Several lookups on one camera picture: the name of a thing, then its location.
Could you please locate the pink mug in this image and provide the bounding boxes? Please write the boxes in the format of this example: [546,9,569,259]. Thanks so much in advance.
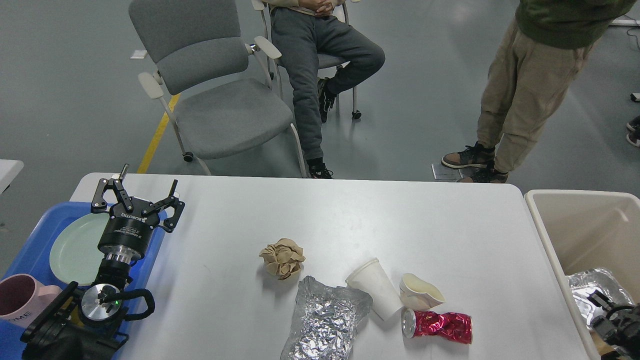
[0,273,62,329]

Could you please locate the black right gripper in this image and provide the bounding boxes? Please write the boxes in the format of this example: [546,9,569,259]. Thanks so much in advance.
[587,290,640,358]

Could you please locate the beige plastic bin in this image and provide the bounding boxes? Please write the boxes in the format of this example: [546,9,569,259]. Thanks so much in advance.
[525,189,640,360]

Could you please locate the crushed red can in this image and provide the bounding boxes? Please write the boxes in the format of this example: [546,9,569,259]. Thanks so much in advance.
[401,309,473,345]

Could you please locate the aluminium foil tray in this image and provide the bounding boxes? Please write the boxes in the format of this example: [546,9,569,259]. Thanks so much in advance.
[566,268,636,332]

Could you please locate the standing person green hoodie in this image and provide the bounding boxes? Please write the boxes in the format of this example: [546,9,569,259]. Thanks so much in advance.
[441,0,634,183]

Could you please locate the light green plate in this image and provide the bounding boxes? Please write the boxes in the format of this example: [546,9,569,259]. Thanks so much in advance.
[49,213,110,286]

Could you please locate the seated person grey trousers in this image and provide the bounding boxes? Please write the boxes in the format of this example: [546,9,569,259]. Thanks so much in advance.
[267,0,386,179]

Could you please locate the metal floor plates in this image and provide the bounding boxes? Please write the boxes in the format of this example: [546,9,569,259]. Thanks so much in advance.
[431,162,462,182]

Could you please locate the crumpled brown paper ball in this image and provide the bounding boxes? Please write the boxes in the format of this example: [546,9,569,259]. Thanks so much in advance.
[258,238,306,280]

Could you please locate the blue plastic tray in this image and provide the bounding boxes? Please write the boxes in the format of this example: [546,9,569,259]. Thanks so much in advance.
[0,202,165,360]

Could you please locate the empty grey chair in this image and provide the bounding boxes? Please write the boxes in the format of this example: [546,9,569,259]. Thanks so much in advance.
[128,0,308,178]

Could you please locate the white side table corner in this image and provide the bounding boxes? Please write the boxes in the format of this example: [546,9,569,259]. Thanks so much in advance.
[0,159,25,194]

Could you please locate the crushed white paper cup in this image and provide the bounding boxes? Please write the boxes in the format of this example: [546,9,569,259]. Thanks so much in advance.
[398,273,446,312]

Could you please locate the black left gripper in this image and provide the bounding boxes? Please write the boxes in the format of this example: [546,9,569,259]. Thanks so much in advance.
[90,163,186,262]

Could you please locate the crumpled aluminium foil sheet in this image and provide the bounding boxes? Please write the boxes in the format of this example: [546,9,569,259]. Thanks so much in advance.
[280,275,373,360]

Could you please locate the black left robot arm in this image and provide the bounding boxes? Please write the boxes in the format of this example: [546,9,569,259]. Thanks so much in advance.
[20,164,185,360]

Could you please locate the occupied grey chair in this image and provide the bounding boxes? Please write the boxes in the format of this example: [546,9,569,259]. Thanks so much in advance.
[251,0,362,120]

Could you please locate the dark shoes at right edge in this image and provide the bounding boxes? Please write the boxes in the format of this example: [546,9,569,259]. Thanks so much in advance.
[625,115,640,148]

